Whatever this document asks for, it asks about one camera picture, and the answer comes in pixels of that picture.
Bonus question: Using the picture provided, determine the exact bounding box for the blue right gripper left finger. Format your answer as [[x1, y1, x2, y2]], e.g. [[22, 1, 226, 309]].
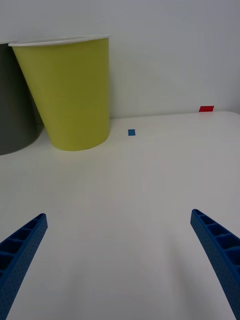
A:
[[0, 212, 49, 320]]

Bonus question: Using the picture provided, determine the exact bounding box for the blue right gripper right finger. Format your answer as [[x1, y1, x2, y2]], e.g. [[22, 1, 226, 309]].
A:
[[190, 208, 240, 320]]

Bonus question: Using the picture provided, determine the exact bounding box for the grey plastic waste bin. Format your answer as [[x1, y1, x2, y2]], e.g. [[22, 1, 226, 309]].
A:
[[0, 42, 45, 156]]

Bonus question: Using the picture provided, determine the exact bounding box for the yellow-green plastic waste bin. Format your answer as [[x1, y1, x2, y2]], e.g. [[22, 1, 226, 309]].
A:
[[8, 34, 111, 152]]

